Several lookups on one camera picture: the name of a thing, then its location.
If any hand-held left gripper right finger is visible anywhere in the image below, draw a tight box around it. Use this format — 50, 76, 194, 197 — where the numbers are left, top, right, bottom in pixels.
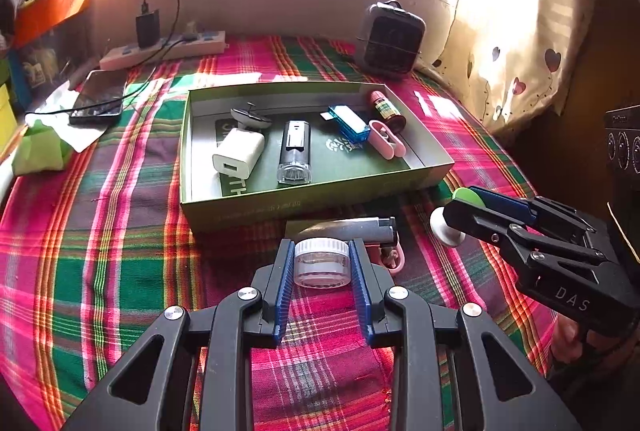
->
349, 238, 583, 431

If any pink plastic clip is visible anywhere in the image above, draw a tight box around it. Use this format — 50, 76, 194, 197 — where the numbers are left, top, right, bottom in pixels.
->
367, 120, 407, 160
377, 243, 405, 274

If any blue USB tester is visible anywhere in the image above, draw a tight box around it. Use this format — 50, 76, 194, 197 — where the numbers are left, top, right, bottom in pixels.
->
320, 105, 371, 142

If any cream heart print curtain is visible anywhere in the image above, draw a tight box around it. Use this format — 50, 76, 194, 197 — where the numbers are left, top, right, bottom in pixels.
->
432, 0, 601, 136

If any black power adapter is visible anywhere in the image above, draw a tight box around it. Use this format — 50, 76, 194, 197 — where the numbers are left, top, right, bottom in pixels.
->
136, 13, 161, 49

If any grey black clip holder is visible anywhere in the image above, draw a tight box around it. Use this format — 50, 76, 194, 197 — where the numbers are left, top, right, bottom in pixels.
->
230, 102, 273, 132

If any clear jar white lid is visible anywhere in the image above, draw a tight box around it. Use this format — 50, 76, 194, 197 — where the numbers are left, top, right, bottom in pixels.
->
293, 237, 351, 289

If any small grey desk fan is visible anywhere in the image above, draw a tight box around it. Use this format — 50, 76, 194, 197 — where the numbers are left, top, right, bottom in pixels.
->
356, 0, 427, 76

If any black charging cable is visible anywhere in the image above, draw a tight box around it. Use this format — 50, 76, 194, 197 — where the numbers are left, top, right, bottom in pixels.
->
25, 0, 181, 116

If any green white round knob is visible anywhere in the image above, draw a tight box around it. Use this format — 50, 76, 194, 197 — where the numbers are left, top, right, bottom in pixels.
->
430, 187, 486, 248

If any white paper sheet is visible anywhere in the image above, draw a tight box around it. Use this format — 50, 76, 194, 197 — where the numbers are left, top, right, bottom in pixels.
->
30, 81, 126, 154

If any small red green jar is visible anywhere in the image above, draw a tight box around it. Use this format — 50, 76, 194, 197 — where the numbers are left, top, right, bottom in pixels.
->
369, 90, 406, 132

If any green cardboard box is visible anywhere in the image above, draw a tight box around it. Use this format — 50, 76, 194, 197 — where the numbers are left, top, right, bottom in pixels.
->
179, 81, 456, 234

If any pink green plaid blanket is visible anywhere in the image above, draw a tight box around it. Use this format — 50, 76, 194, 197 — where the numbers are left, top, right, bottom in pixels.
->
0, 33, 561, 431

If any person's right hand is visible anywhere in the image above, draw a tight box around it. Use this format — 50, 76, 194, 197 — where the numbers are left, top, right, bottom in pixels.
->
552, 316, 587, 363

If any green tissue pack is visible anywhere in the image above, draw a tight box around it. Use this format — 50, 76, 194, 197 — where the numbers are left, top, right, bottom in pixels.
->
11, 123, 68, 176

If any black smartphone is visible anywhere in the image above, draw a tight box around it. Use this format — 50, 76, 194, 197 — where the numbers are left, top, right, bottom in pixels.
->
69, 70, 130, 126

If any white USB charger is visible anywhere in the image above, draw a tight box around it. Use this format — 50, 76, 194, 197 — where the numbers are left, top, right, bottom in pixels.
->
212, 128, 266, 176

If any white power strip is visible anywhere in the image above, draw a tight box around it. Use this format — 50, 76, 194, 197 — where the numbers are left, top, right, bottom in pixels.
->
99, 30, 227, 72

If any orange storage box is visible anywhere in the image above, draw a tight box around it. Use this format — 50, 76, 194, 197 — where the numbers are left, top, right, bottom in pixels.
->
12, 0, 93, 46

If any blue printed box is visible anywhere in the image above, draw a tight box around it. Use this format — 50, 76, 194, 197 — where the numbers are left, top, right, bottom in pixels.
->
10, 46, 61, 102

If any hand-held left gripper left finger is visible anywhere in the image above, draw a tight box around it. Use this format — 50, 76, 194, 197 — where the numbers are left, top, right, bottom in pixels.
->
60, 238, 296, 431

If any black silver lighter gadget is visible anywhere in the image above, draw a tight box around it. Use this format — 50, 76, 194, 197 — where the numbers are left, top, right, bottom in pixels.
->
285, 217, 399, 248

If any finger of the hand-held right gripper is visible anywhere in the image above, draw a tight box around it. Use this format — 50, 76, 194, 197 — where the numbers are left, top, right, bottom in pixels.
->
470, 186, 597, 243
443, 199, 609, 283

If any black flashlight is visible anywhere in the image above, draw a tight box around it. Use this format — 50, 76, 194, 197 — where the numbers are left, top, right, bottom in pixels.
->
276, 120, 313, 186

